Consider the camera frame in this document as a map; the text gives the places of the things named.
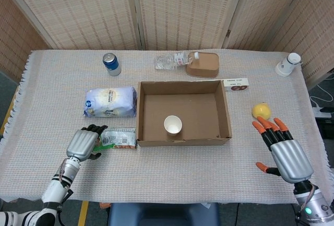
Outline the white power cable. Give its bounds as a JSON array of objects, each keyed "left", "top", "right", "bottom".
[{"left": 309, "top": 84, "right": 330, "bottom": 109}]

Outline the yellow lemon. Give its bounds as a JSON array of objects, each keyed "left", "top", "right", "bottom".
[{"left": 252, "top": 102, "right": 272, "bottom": 120}]

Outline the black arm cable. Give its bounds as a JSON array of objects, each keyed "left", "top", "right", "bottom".
[{"left": 56, "top": 188, "right": 74, "bottom": 226}]

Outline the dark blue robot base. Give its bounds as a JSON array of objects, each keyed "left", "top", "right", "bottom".
[{"left": 108, "top": 202, "right": 219, "bottom": 226}]

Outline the open brown cardboard box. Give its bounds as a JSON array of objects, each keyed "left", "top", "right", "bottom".
[{"left": 135, "top": 79, "right": 233, "bottom": 148}]

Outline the right silver orange-tipped robot hand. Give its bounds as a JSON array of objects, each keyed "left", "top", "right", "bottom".
[{"left": 252, "top": 117, "right": 314, "bottom": 184}]

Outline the woven folding screen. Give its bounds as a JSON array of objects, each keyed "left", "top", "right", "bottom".
[{"left": 0, "top": 0, "right": 334, "bottom": 89}]

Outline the small white paper cup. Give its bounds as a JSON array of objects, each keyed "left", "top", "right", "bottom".
[{"left": 163, "top": 115, "right": 183, "bottom": 136}]

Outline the white power strip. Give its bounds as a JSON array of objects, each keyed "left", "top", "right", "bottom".
[{"left": 312, "top": 107, "right": 332, "bottom": 118}]

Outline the blue and white drink can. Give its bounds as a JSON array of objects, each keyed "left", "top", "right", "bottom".
[{"left": 102, "top": 53, "right": 122, "bottom": 77}]

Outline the white food box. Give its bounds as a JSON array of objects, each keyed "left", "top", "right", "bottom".
[{"left": 223, "top": 78, "right": 250, "bottom": 92}]

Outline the pale woven tablecloth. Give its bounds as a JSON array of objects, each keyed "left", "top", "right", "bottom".
[{"left": 0, "top": 50, "right": 329, "bottom": 203}]

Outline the green snack packet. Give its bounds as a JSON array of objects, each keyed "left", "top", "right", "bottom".
[{"left": 93, "top": 127, "right": 138, "bottom": 150}]

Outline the clear plastic water bottle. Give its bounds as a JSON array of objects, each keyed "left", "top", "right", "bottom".
[{"left": 154, "top": 51, "right": 201, "bottom": 70}]

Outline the lavender tissue pack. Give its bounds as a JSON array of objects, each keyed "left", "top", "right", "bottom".
[{"left": 82, "top": 86, "right": 138, "bottom": 118}]

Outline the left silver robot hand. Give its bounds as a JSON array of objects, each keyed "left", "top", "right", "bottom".
[{"left": 66, "top": 124, "right": 109, "bottom": 162}]

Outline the brown kraft paper bowl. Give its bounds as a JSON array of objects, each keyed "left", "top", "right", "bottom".
[{"left": 185, "top": 52, "right": 219, "bottom": 78}]

